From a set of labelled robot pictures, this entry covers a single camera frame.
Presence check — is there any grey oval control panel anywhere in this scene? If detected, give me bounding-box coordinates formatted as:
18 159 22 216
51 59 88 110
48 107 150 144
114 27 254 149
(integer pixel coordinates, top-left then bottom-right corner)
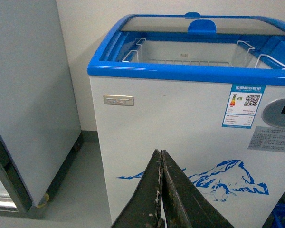
262 98 285 128

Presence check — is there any yellow taped cabinet caster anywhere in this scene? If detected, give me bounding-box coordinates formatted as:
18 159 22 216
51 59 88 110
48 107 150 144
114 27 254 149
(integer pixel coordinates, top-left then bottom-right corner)
36 192 50 209

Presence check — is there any blue freezer lid handle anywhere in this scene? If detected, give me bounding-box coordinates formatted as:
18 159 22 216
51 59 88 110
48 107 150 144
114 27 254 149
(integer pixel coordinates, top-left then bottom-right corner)
188 19 217 35

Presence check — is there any glass sliding freezer lid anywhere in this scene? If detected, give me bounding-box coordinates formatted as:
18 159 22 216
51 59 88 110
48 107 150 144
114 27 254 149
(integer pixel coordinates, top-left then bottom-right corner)
121 16 285 36

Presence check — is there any dark rear cabinet caster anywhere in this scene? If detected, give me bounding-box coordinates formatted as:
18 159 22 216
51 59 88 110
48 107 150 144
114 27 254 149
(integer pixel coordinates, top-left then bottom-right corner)
72 140 81 152

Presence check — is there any white chest freezer blue rim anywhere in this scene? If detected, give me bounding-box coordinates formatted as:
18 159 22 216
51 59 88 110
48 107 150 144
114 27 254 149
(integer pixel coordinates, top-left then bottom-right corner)
87 12 285 228

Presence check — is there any grey text notice sticker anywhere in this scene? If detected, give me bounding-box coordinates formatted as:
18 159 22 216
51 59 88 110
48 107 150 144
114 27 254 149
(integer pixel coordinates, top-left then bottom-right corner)
248 126 285 153

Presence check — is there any grey tall cabinet fridge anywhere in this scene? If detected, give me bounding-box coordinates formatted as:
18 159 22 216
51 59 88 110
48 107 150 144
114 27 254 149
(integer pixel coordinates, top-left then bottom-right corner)
0 0 81 213

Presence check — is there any white wire freezer basket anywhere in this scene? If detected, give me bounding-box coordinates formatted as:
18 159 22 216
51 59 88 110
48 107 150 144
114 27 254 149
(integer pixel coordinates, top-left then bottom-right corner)
122 38 285 70

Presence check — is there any blue plastic shopping basket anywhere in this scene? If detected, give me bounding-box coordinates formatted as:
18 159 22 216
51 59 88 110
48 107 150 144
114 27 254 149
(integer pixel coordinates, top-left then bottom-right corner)
271 204 285 228

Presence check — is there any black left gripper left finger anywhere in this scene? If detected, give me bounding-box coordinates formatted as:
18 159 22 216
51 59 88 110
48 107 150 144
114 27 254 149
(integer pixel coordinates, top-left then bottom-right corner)
112 150 162 228

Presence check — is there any blue energy label sticker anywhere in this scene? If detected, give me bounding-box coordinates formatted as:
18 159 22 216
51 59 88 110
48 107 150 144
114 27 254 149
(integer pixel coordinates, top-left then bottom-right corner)
222 84 266 129

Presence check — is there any silver brand nameplate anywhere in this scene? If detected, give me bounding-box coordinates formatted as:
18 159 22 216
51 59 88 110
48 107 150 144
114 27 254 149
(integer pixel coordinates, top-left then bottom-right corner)
103 95 134 106

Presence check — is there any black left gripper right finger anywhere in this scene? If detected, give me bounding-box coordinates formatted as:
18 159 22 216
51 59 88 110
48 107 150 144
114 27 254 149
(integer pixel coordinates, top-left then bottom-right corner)
161 150 233 228

